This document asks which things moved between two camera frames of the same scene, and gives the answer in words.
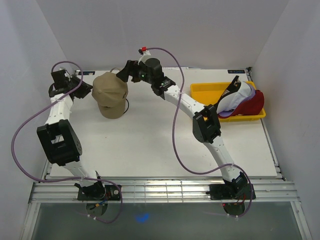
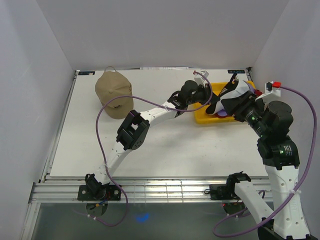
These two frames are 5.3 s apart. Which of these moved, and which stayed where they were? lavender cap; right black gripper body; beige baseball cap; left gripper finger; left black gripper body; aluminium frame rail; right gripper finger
Moved: left gripper finger; right gripper finger; beige baseball cap; left black gripper body; right black gripper body
Stayed: lavender cap; aluminium frame rail
